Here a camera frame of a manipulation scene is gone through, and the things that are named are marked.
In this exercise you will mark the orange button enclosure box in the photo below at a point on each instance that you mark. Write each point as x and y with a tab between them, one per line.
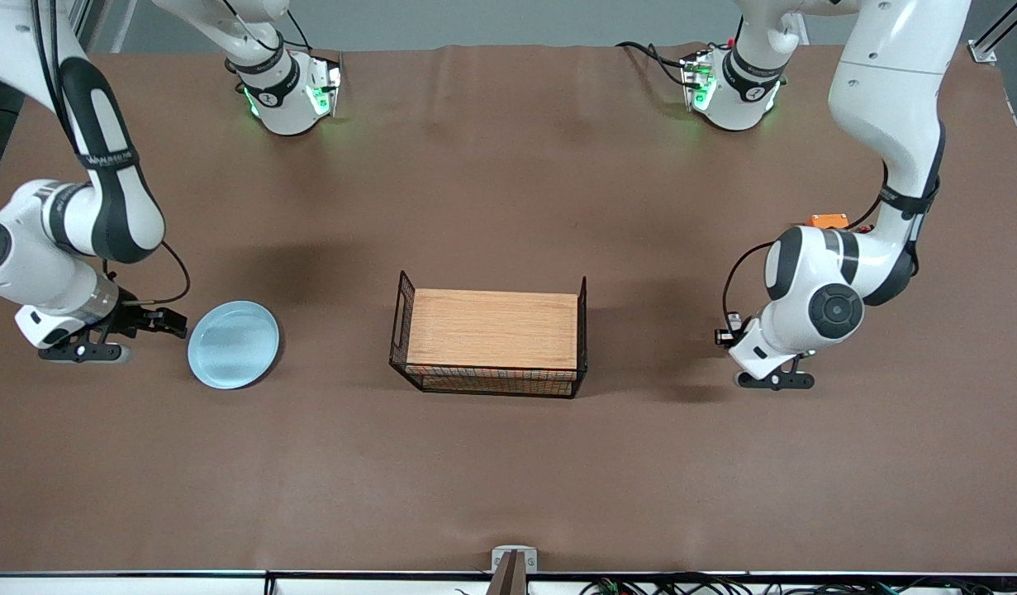
829	221

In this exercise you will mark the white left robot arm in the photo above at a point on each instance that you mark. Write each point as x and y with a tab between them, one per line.
888	99

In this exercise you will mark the grey metal bracket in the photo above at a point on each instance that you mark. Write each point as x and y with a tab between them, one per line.
531	562

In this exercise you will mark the brown camera pole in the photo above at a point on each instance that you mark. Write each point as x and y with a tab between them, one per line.
508	580

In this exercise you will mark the light blue round plate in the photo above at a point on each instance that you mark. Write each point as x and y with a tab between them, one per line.
231	343

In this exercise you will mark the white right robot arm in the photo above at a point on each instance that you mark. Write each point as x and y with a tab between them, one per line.
103	207

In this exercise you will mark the aluminium frame profile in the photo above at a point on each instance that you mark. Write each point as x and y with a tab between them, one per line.
981	51
80	16

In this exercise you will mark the white table edge rail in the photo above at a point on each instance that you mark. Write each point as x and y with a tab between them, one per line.
144	586

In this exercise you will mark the brown table cover sheet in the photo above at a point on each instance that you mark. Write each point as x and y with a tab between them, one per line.
508	463

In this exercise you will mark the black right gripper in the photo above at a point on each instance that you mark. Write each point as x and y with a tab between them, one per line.
130	319

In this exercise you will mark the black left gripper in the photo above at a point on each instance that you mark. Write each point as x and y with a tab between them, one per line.
729	335

